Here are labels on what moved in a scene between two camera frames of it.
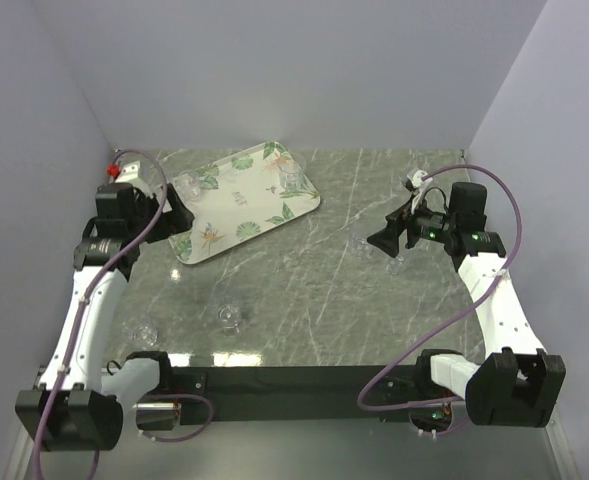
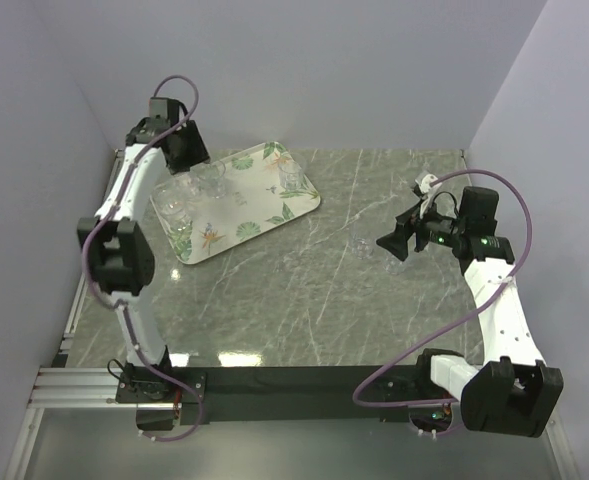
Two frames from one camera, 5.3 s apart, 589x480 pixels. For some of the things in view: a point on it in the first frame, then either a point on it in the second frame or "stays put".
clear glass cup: x=187 y=184 stays put
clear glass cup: x=290 y=174 stays put
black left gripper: x=181 y=221 -> x=198 y=153
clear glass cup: x=395 y=265 stays put
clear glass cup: x=230 y=320 -> x=212 y=176
